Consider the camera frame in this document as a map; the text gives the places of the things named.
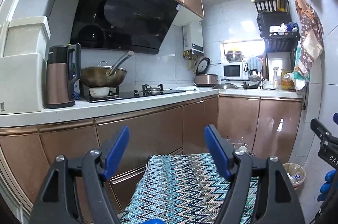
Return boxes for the small waste bin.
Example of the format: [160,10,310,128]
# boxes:
[283,162,306,189]

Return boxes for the clear plastic utensil holder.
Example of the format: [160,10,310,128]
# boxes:
[226,136,255,156]

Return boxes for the yellow bottle on counter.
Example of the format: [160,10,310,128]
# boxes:
[281,69,294,90]

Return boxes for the zigzag knit table mat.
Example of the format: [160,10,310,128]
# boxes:
[119,152,261,224]

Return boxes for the white bowl under wok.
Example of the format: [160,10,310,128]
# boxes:
[89,87,110,98]

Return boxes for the copper electric kettle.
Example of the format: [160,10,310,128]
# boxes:
[46,44,81,109]

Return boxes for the black gas stove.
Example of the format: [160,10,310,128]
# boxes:
[81,84,185,103]

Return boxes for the brown patterned apron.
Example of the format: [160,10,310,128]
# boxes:
[292,0,325,91]

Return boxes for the steel pot lid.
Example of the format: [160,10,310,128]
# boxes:
[213,78,238,90]

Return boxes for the brass wok with lid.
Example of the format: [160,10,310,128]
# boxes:
[80,50,134,88]

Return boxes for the white microwave oven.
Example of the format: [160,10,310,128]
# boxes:
[223,61,249,81]

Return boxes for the copper rice cooker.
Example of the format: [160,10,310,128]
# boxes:
[194,57,218,87]

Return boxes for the white storage box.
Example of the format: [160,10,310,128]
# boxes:
[1,16,50,115]

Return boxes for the black range hood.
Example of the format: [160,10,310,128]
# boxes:
[71,0,180,54]

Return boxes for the black wall storage rack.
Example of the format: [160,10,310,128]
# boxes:
[252,0,300,53]

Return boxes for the white wall water heater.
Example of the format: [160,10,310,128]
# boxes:
[183,21,204,56]

